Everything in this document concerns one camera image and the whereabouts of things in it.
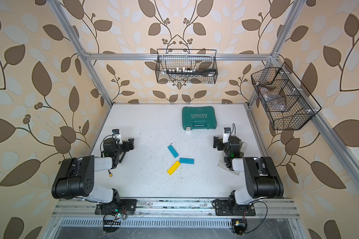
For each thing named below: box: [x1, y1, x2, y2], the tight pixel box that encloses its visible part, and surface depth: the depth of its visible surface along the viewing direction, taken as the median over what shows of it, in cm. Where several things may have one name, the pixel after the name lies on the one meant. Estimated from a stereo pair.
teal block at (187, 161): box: [179, 157, 195, 165], surface depth 91 cm
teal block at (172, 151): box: [167, 144, 180, 159], surface depth 97 cm
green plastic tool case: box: [181, 106, 218, 131], surface depth 108 cm
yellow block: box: [167, 160, 181, 176], surface depth 89 cm
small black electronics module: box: [231, 218, 248, 236], surface depth 72 cm
